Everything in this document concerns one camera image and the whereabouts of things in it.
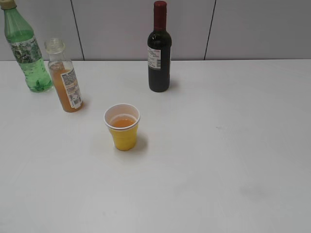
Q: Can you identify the green plastic soda bottle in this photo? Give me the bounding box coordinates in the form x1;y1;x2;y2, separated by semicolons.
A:
0;0;52;93

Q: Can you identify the orange juice bottle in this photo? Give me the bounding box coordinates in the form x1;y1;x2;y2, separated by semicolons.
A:
45;38;83;113

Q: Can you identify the dark red wine bottle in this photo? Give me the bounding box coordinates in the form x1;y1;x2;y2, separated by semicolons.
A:
147;0;172;92

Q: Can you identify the yellow paper cup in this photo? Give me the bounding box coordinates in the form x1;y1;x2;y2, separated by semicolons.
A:
104;103;140;151

